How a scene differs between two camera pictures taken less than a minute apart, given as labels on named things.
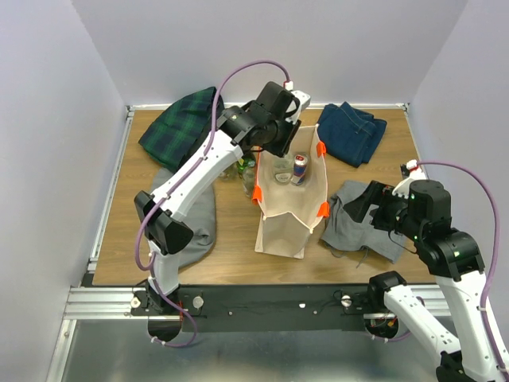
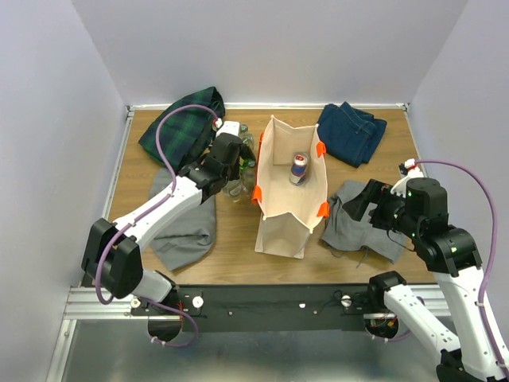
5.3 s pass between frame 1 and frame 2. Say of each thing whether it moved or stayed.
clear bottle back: moved
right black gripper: stayed
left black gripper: moved
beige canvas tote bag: stayed
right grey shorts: stayed
